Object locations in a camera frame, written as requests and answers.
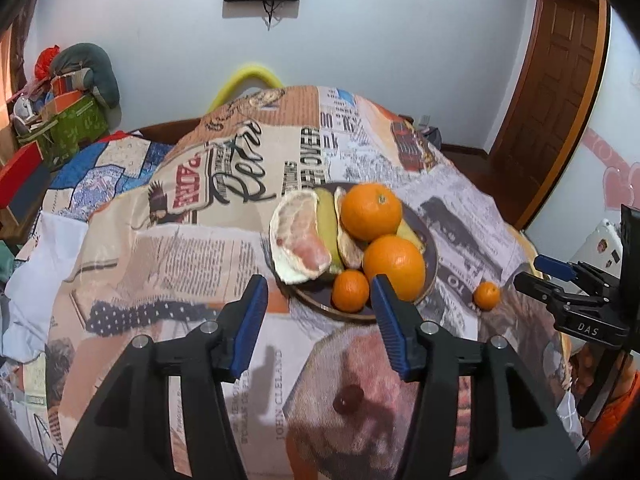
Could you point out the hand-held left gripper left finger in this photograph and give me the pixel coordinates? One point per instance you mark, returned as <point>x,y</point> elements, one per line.
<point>252,320</point>

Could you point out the yellow foam tube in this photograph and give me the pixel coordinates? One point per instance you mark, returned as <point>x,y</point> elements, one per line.
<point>250,70</point>

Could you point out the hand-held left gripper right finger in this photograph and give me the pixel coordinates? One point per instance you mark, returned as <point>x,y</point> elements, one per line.
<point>392,325</point>

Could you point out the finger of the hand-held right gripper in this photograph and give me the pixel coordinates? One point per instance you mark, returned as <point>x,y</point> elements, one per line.
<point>537,285</point>
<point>552,265</point>

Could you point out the blue patchwork quilt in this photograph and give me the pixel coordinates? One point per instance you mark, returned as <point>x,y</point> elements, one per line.
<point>100,180</point>

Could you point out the peeled pomelo piece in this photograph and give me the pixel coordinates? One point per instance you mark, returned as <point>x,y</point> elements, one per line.
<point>300,245</point>
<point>350,250</point>

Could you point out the grey backpack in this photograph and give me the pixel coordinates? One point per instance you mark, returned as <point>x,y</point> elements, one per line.
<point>432,136</point>

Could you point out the red box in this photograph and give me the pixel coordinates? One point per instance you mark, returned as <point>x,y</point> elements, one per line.
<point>20,175</point>

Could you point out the brown wooden door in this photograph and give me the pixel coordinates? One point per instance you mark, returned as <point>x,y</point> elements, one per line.
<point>550,85</point>

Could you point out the yellow-green sugarcane piece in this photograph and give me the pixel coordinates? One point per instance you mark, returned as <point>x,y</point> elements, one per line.
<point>410,235</point>
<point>327,225</point>

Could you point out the white wall socket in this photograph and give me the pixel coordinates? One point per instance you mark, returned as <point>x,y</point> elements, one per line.
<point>424,120</point>

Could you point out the red plastic bag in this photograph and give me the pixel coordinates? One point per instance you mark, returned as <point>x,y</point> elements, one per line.
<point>46,60</point>

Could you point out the brown side curtain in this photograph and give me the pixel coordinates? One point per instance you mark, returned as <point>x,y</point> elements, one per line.
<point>20,35</point>

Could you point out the dark red grape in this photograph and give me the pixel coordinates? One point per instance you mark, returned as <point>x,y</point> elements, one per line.
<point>348,400</point>

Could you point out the newspaper printed blanket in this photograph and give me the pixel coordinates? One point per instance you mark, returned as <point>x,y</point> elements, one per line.
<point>150,270</point>

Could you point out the white cloth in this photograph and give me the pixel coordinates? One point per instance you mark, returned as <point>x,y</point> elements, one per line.
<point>45,250</point>

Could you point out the wooden bed frame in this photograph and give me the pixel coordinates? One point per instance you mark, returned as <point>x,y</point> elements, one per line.
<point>150,127</point>

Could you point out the small tangerine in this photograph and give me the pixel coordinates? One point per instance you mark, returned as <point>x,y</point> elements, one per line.
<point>486,295</point>
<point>351,290</point>

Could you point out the orange cardboard box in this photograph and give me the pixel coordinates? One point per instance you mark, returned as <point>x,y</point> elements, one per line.
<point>65,87</point>

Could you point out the large orange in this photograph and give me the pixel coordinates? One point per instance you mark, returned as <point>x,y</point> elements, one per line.
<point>371,211</point>
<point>394,267</point>

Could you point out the person's right forearm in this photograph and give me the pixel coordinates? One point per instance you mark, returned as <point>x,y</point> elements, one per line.
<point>620,410</point>

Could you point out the grey round plate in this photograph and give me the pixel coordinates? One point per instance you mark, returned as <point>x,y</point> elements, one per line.
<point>431,260</point>

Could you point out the white wardrobe door pink stickers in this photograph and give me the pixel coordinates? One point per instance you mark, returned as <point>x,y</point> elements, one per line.
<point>600,160</point>

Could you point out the white case with stickers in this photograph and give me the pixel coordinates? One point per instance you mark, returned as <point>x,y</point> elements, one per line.
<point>597,247</point>

